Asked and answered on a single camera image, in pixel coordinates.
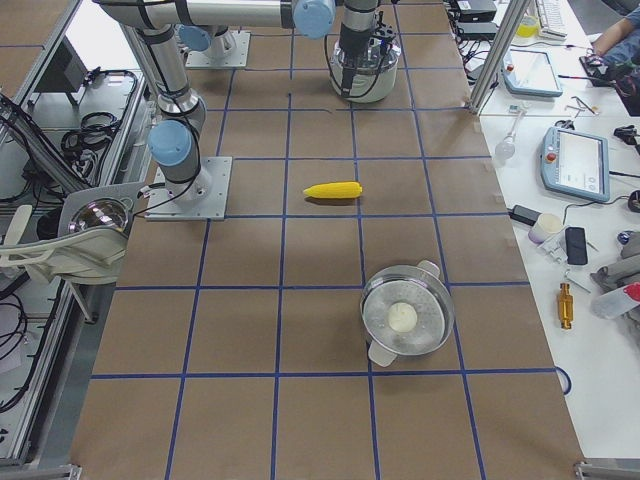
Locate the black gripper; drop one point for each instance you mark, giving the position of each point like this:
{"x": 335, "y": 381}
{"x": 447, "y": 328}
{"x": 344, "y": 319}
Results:
{"x": 351, "y": 44}

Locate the yellow corn cob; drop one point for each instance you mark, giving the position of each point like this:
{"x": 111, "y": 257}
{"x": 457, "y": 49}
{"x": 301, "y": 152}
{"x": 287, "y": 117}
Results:
{"x": 342, "y": 190}

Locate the person forearm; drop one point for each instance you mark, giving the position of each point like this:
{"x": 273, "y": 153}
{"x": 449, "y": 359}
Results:
{"x": 616, "y": 33}

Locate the steel steamer pot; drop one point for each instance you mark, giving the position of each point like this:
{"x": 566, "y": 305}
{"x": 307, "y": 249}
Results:
{"x": 419, "y": 285}

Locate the teach pendant far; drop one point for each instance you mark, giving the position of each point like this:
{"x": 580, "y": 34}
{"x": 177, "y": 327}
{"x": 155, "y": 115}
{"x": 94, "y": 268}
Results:
{"x": 529, "y": 72}

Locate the teach pendant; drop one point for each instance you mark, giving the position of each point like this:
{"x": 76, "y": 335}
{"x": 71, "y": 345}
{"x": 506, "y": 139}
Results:
{"x": 575, "y": 164}
{"x": 529, "y": 72}

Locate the white keyboard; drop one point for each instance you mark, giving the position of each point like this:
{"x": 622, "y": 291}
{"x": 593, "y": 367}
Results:
{"x": 551, "y": 21}

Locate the black power adapter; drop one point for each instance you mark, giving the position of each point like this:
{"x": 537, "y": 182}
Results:
{"x": 523, "y": 215}

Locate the teach pendant near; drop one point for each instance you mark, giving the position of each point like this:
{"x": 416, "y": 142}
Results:
{"x": 575, "y": 164}

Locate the white purple cup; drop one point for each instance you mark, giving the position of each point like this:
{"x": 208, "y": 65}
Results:
{"x": 545, "y": 226}

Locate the white steamed bun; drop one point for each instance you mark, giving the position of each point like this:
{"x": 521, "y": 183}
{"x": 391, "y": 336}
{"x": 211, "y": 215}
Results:
{"x": 402, "y": 317}

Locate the black phone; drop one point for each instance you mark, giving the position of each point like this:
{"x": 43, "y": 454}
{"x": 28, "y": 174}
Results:
{"x": 576, "y": 246}

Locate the gold brass fitting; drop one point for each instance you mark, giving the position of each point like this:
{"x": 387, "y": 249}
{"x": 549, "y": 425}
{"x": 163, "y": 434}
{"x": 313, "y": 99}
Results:
{"x": 565, "y": 308}

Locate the plastic bottle red cap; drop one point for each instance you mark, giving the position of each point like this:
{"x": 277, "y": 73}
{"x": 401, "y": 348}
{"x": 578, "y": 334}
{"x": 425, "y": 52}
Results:
{"x": 616, "y": 302}

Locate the aluminium frame post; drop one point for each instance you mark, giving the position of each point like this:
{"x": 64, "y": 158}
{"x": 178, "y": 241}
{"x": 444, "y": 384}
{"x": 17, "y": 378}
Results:
{"x": 506, "y": 31}

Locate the fisheye camera on bracket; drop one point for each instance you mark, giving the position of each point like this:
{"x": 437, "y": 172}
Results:
{"x": 90, "y": 243}

